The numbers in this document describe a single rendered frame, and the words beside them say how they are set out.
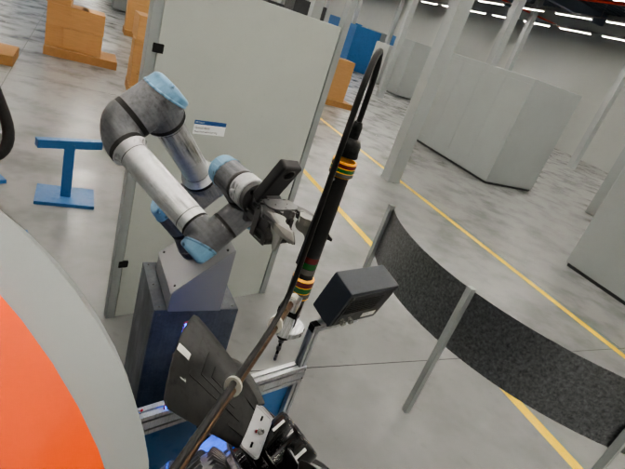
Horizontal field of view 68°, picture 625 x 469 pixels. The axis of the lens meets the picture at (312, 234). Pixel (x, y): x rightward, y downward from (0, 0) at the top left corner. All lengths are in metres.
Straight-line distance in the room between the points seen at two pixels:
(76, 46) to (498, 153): 8.45
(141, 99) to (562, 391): 2.40
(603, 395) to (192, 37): 2.72
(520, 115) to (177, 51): 8.74
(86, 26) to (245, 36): 7.41
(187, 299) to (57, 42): 8.70
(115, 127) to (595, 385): 2.45
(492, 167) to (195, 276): 9.44
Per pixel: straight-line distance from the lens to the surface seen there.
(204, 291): 1.64
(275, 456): 1.04
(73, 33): 9.99
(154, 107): 1.27
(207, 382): 0.92
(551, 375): 2.79
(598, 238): 7.41
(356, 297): 1.64
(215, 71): 2.69
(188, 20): 2.57
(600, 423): 2.94
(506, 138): 10.59
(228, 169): 1.04
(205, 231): 1.09
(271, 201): 0.92
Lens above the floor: 2.01
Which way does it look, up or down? 24 degrees down
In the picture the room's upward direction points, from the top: 19 degrees clockwise
